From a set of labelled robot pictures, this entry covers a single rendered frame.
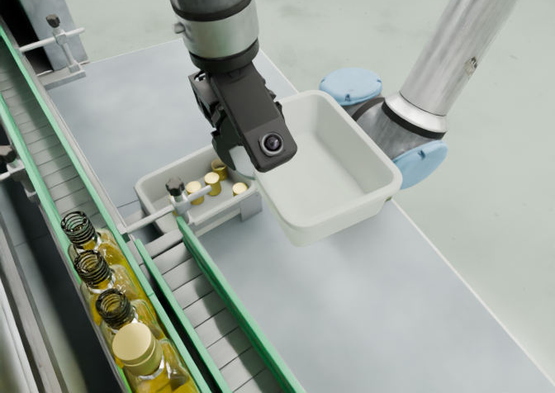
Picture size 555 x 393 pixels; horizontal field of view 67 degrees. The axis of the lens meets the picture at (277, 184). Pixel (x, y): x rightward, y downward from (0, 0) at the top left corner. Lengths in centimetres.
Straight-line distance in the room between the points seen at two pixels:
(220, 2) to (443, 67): 40
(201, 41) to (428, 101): 41
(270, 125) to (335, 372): 52
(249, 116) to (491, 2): 40
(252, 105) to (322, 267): 53
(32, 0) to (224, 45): 105
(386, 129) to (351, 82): 13
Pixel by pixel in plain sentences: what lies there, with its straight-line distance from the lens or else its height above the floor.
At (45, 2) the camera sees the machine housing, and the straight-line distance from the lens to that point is 142.
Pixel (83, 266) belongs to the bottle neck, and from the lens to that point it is 51.
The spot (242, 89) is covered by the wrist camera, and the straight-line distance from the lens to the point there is 43.
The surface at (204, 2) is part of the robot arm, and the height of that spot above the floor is 136.
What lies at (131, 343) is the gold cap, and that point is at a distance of 41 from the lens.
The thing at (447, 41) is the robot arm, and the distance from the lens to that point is 69.
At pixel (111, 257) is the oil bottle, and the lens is 56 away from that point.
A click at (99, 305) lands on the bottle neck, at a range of 46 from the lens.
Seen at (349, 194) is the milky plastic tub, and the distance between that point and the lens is 63.
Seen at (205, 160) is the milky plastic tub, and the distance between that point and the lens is 100.
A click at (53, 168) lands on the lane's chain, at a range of 99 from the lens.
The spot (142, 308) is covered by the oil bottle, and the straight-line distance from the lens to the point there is 51.
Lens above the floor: 154
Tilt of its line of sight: 51 degrees down
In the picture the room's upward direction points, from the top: straight up
